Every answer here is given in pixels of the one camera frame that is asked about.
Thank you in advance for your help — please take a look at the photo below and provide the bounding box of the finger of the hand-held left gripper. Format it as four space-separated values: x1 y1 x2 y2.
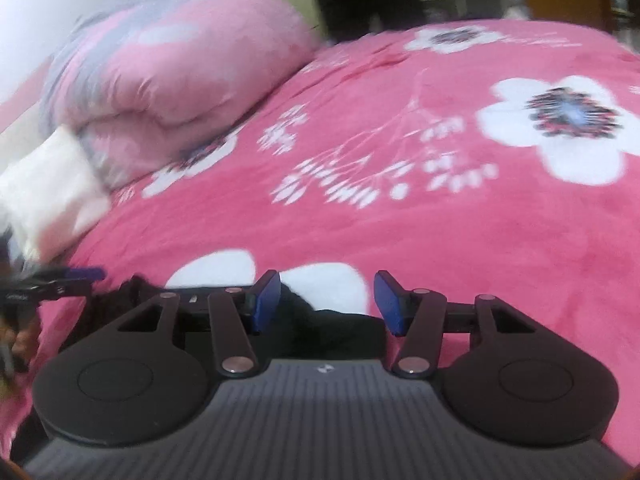
22 266 107 288

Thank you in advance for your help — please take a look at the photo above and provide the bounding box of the black printed shirt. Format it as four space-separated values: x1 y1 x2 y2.
82 272 388 361

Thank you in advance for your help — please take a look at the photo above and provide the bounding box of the white fleece garment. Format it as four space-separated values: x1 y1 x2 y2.
0 125 111 261

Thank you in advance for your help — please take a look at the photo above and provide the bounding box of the pink grey folded quilt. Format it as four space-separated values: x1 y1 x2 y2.
37 0 321 191

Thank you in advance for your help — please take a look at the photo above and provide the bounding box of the person's left hand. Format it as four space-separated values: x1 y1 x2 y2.
9 320 43 366

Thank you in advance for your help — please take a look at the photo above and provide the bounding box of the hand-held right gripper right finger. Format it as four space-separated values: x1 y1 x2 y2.
374 270 538 380

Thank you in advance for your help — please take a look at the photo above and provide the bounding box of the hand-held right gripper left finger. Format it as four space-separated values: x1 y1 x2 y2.
117 269 282 378

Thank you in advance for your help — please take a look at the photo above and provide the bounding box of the pink cream headboard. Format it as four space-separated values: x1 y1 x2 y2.
0 65 61 161

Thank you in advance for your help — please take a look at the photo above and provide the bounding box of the pink floral blanket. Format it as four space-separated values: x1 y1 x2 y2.
0 17 640 466

